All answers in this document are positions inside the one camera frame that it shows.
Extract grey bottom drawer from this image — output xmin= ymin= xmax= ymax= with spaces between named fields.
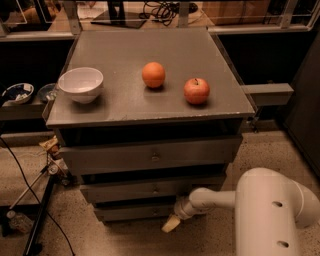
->
xmin=94 ymin=202 xmax=174 ymax=222

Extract grey drawer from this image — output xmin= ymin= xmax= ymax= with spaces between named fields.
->
xmin=60 ymin=135 xmax=242 ymax=175
xmin=94 ymin=202 xmax=174 ymax=222
xmin=80 ymin=174 xmax=226 ymax=203

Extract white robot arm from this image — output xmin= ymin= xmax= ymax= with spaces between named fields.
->
xmin=162 ymin=168 xmax=320 ymax=256

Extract grey middle drawer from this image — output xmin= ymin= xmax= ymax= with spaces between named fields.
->
xmin=80 ymin=174 xmax=226 ymax=203

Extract grey top drawer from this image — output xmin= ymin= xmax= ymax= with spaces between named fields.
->
xmin=60 ymin=135 xmax=242 ymax=175

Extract grey drawer cabinet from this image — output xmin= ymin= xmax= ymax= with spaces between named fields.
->
xmin=47 ymin=28 xmax=254 ymax=209

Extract black tripod stand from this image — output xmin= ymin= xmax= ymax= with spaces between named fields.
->
xmin=9 ymin=165 xmax=55 ymax=256

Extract red apple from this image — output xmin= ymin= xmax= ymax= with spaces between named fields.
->
xmin=184 ymin=78 xmax=210 ymax=105

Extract crumpled snack wrapper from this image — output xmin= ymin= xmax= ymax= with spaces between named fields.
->
xmin=39 ymin=136 xmax=59 ymax=156

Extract orange fruit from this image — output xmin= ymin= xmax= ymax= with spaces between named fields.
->
xmin=142 ymin=62 xmax=165 ymax=88

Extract clear plastic bottle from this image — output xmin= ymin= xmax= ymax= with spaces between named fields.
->
xmin=6 ymin=210 xmax=33 ymax=234

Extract grey side shelf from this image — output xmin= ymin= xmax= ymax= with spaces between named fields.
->
xmin=241 ymin=83 xmax=294 ymax=107

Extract white ceramic bowl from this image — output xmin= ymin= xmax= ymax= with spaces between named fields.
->
xmin=58 ymin=67 xmax=104 ymax=104

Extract small dark bowl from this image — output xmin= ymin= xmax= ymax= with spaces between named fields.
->
xmin=37 ymin=83 xmax=58 ymax=103

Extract blue patterned bowl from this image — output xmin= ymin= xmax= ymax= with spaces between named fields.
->
xmin=3 ymin=83 xmax=34 ymax=104

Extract black monitor base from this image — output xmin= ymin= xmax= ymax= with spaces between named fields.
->
xmin=91 ymin=1 xmax=147 ymax=29

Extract cardboard box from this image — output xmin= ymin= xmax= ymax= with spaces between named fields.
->
xmin=202 ymin=0 xmax=271 ymax=25

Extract black floor cable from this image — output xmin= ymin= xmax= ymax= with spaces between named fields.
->
xmin=0 ymin=135 xmax=76 ymax=256

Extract black cable bundle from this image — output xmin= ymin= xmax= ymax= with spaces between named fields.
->
xmin=138 ymin=1 xmax=199 ymax=28

